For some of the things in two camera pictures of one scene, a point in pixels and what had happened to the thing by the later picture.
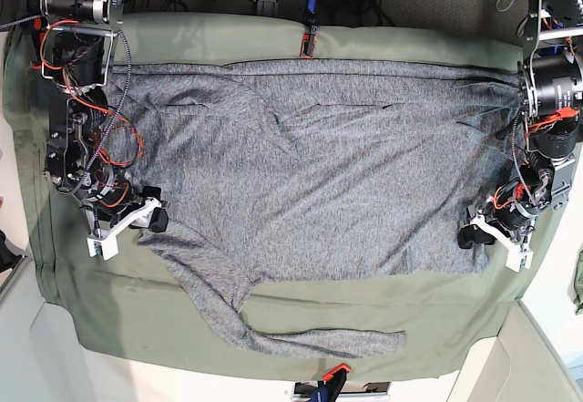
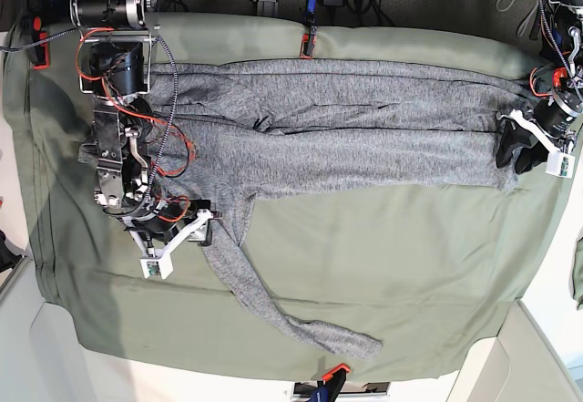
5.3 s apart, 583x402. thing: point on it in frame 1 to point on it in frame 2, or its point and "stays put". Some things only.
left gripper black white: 115,211 to 161,230
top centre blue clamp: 309,40 stays put
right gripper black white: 508,215 to 551,121
